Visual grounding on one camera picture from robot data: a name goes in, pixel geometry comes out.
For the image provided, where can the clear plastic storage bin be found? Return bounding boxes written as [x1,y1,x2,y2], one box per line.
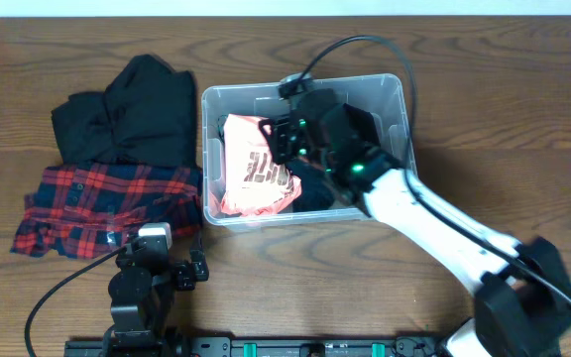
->
[201,73,408,232]

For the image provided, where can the black folded garment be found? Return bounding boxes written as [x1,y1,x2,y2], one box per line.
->
[52,55,197,168]

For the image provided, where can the dark navy garment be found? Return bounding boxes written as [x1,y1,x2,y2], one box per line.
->
[286,160,335,212]

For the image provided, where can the black cloth with tape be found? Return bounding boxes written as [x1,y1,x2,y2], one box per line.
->
[343,103,380,146]

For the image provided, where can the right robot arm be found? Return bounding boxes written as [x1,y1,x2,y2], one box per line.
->
[259,73,571,356]

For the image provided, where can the red navy plaid shirt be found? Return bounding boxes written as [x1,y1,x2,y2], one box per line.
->
[11,163,202,259]

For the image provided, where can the pink printed t-shirt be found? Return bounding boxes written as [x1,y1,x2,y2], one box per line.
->
[221,114,302,216]

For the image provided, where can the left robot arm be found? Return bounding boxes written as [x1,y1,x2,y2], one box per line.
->
[105,223,209,356]

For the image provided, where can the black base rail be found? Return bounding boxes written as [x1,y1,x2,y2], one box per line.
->
[63,336,444,357]

